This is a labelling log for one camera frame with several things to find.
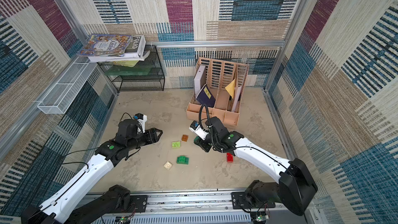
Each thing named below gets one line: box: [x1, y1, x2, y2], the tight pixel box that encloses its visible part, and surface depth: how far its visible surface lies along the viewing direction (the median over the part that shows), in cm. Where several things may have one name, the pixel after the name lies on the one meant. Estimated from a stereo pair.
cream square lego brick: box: [163, 160, 173, 171], surface depth 86 cm
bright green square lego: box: [177, 155, 190, 165], surface depth 85 cm
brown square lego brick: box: [181, 134, 189, 142], surface depth 96 cm
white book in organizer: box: [193, 64, 207, 97], surface depth 103 cm
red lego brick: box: [226, 152, 234, 163], surface depth 88 cm
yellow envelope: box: [224, 77, 236, 100], surface depth 88 cm
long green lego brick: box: [176, 155, 190, 165], surface depth 85 cm
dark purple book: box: [195, 84, 217, 108], surface depth 104 cm
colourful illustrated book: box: [77, 34, 133, 57], surface depth 83 cm
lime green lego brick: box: [171, 141, 181, 149], surface depth 93 cm
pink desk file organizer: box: [186, 57, 249, 126], surface depth 104 cm
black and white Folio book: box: [88, 34, 151, 63], surface depth 83 cm
